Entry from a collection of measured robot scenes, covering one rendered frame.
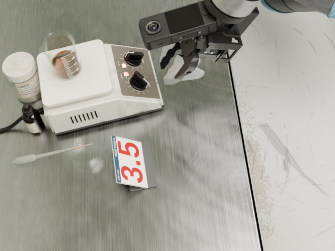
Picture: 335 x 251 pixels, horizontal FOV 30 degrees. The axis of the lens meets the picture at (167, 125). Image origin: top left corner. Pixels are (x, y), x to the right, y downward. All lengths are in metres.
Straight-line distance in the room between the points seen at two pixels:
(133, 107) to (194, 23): 0.22
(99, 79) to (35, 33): 0.27
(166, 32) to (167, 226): 0.30
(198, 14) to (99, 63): 0.22
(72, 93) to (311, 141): 0.41
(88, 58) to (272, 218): 0.41
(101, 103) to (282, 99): 0.31
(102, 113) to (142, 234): 0.22
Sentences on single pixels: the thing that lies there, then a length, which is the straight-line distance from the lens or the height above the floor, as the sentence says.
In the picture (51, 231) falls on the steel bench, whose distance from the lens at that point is 1.03.
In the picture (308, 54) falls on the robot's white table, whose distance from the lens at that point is 1.18.
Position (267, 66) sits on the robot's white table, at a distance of 1.15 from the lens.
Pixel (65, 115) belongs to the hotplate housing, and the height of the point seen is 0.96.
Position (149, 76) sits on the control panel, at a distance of 1.11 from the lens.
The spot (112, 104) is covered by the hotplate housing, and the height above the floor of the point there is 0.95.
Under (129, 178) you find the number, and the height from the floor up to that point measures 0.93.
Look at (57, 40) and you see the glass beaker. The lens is 1.06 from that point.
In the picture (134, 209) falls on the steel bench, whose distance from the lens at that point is 1.02.
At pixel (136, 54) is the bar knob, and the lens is 1.11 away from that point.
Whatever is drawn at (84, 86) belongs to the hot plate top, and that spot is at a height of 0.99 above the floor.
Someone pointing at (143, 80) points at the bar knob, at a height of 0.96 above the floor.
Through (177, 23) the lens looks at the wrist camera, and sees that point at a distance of 0.94.
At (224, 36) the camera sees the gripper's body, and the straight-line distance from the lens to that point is 0.98.
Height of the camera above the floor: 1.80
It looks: 56 degrees down
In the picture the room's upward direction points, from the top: 11 degrees counter-clockwise
